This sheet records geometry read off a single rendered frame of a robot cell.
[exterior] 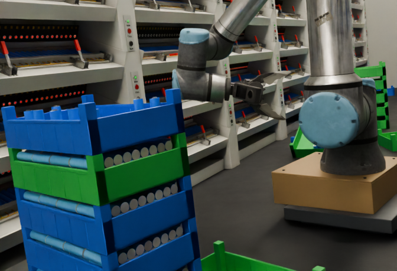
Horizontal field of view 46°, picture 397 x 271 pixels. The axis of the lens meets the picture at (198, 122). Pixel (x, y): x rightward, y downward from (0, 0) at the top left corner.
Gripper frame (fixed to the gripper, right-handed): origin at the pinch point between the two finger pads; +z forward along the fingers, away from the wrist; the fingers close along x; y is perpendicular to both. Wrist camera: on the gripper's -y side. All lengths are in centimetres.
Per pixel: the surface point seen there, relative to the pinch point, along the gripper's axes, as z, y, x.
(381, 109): 84, 133, 17
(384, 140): 67, 81, 26
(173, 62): -39, 43, -4
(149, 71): -47, 29, -1
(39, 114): -58, -60, 1
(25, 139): -60, -61, 6
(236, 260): -16, -40, 36
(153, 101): -37, -62, -4
